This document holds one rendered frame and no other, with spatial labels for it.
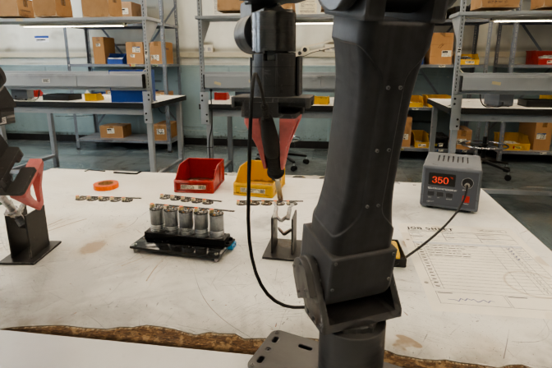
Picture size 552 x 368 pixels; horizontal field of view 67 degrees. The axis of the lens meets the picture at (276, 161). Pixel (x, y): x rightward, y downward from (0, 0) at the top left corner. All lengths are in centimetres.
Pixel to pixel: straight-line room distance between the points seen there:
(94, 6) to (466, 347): 323
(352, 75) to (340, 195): 10
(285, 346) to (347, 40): 33
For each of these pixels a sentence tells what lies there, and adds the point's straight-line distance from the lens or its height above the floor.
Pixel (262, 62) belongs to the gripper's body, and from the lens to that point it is 53.
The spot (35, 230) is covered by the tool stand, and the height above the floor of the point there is 79.
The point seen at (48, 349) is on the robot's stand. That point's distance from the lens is 57.
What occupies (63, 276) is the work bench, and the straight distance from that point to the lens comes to 71.
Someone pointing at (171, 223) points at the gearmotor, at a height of 79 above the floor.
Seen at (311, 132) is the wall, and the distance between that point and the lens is 511.
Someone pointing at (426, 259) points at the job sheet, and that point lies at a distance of 73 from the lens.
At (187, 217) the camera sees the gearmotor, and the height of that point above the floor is 80.
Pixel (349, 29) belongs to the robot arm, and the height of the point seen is 109.
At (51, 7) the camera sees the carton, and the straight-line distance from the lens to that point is 363.
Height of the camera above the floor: 106
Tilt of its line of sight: 14 degrees down
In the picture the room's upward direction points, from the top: straight up
